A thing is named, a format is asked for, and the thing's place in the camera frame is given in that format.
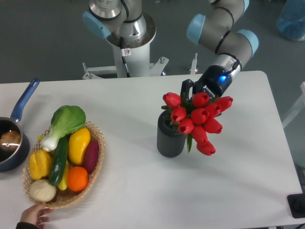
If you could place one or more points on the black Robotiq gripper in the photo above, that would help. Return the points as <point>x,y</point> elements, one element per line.
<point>214,82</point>

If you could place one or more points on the red tulip bouquet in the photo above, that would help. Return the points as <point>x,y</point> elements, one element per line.
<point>194,119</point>

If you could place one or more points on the white steamed bun toy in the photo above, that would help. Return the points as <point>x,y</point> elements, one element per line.
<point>42,191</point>

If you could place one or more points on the dark sleeve forearm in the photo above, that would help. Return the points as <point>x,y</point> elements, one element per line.
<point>26,225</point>

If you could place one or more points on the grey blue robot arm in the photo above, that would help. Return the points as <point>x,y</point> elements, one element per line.
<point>232,49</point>

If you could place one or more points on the dark grey ribbed vase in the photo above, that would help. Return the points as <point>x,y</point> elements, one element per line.
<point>170,143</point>

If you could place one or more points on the person's bare hand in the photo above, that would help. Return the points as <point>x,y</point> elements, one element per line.
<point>37,215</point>

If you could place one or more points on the purple sweet potato toy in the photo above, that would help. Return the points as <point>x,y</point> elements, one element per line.
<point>91,156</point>

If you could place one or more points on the yellow mango toy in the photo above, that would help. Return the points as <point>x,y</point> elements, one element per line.
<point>78,143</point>

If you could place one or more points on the blue translucent container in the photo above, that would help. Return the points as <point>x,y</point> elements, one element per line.
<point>291,21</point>

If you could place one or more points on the green bok choy toy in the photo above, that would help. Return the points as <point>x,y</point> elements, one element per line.
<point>66,120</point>

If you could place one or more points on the orange fruit toy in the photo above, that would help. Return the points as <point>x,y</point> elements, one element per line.
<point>78,179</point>

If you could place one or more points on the green cucumber toy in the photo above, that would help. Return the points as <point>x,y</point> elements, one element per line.
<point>59,161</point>

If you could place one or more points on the yellow banana toy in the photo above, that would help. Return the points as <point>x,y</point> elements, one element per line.
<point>63,184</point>

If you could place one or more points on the black device at edge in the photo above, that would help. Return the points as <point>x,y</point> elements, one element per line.
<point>297,205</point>

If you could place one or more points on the yellow bell pepper toy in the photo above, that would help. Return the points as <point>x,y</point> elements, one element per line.
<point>40,164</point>

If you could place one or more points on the brown meat patty toy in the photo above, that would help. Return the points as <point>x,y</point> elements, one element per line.
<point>10,140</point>

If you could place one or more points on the blue saucepan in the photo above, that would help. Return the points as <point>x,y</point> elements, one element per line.
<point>9,160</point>

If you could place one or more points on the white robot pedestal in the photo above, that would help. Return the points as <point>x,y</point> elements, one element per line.
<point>131,49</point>

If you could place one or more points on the white frame at right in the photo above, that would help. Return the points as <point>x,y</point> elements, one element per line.
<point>295,109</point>

